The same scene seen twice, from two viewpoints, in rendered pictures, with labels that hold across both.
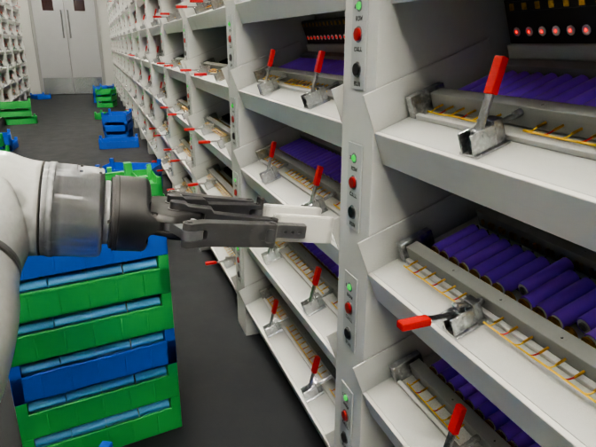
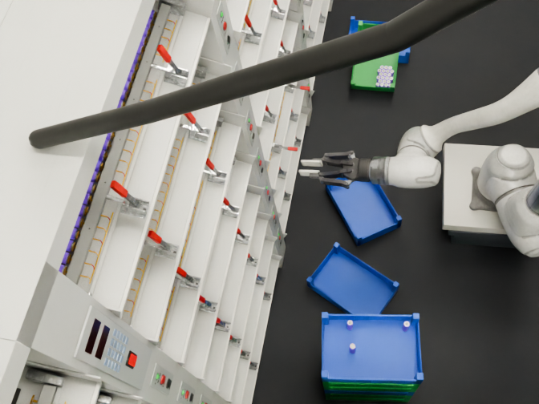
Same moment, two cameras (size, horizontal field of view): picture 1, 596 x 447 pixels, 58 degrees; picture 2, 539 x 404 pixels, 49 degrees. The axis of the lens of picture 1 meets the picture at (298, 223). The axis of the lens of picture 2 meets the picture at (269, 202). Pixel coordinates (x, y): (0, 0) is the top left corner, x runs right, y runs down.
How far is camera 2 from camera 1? 213 cm
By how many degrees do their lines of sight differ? 91
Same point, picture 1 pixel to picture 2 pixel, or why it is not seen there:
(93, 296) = not seen: hidden behind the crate
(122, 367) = not seen: hidden behind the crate
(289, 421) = (273, 320)
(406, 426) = (278, 195)
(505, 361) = (280, 133)
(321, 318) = (261, 270)
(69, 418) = not seen: hidden behind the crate
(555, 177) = (278, 94)
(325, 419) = (270, 277)
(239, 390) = (285, 360)
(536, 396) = (285, 122)
